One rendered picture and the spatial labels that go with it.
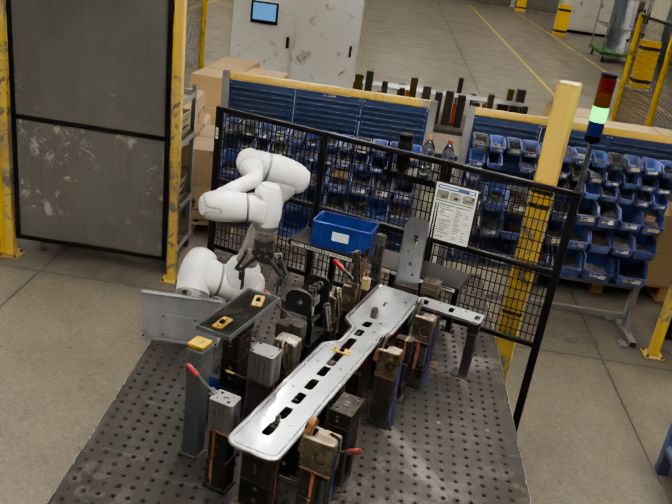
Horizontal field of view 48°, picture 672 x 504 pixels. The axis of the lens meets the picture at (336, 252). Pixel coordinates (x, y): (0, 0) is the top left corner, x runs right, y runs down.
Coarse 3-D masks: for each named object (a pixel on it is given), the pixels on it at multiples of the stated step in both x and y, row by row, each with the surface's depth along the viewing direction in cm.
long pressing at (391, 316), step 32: (384, 288) 345; (352, 320) 313; (384, 320) 316; (320, 352) 286; (288, 384) 263; (320, 384) 266; (256, 416) 244; (288, 416) 246; (256, 448) 229; (288, 448) 232
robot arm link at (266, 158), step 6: (246, 150) 316; (252, 150) 317; (258, 150) 320; (240, 156) 313; (246, 156) 310; (252, 156) 309; (258, 156) 313; (264, 156) 315; (270, 156) 316; (240, 162) 309; (264, 162) 313; (270, 162) 315; (264, 168) 314; (264, 174) 315; (264, 180) 317
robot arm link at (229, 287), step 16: (272, 160) 316; (288, 160) 320; (272, 176) 316; (288, 176) 317; (304, 176) 321; (288, 192) 322; (240, 256) 341; (224, 272) 344; (256, 272) 345; (224, 288) 344; (256, 288) 348
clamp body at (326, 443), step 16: (320, 432) 231; (304, 448) 230; (320, 448) 227; (336, 448) 227; (304, 464) 232; (320, 464) 230; (336, 464) 233; (304, 480) 234; (320, 480) 234; (304, 496) 237; (320, 496) 236
